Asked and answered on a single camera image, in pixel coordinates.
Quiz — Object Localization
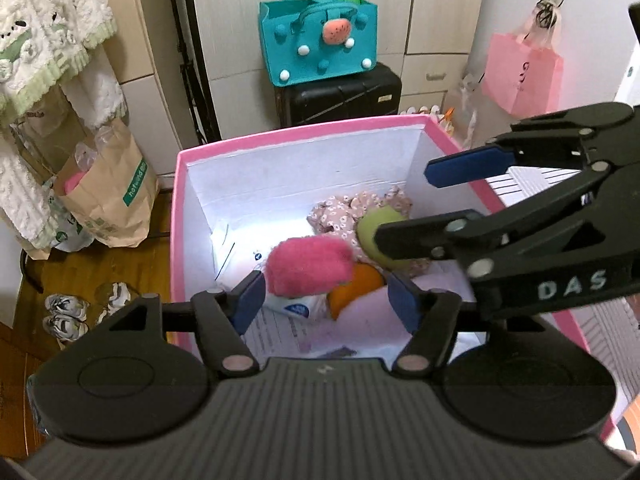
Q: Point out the pink paper gift bag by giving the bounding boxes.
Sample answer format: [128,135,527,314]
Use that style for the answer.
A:
[481,7,565,116]

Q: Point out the tan wooden cabinet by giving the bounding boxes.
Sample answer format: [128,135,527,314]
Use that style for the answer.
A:
[97,0,201,178]

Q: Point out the white and green plastic bag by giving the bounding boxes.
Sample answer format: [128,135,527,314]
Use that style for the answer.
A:
[42,175,96,253]

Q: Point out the clear plastic bag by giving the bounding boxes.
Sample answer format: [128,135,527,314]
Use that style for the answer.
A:
[456,67,485,133]

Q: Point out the green plush ball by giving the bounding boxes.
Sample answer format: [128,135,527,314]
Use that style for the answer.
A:
[356,209,408,263]

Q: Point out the light grey wardrobe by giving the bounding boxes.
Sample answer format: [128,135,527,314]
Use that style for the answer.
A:
[187,0,491,146]

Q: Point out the purple plush toy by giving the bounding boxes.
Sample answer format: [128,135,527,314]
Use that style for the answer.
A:
[320,265,488,358]

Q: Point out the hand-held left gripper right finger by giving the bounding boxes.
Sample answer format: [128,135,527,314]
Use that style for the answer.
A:
[387,272,501,375]

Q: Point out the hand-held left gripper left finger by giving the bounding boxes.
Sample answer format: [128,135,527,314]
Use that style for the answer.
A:
[95,270,267,378]

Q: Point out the pair of sneakers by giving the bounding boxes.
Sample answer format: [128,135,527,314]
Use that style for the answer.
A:
[42,292,93,350]

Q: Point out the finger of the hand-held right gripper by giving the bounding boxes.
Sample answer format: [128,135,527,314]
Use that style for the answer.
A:
[375,209,511,267]
[424,102,636,188]

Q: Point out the teal felt handbag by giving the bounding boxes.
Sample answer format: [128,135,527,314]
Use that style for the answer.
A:
[258,0,378,87]

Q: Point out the pink heart plush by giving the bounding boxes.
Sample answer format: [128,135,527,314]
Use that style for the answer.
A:
[265,236,355,297]

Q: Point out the black metal pole stand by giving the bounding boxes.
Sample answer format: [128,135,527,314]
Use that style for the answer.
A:
[164,0,223,147]

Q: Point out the black hard suitcase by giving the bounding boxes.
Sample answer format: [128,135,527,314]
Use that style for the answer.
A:
[274,62,403,128]

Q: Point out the orange plush ball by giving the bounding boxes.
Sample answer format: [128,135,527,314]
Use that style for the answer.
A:
[327,262,386,321]

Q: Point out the hanging white towels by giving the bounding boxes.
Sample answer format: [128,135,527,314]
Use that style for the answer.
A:
[0,0,126,261]

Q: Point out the white sneaker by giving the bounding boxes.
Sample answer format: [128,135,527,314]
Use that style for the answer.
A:
[95,281,135,325]

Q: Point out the black hair tie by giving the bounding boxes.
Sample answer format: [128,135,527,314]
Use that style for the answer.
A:
[536,0,567,28]

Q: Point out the pink cardboard box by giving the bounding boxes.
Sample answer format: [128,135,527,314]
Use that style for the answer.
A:
[170,114,628,443]

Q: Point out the floral fabric pouch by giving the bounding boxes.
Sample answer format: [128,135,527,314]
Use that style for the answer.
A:
[306,185,431,278]

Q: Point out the brown paper bag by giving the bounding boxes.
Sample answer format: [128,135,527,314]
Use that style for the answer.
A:
[52,117,162,248]

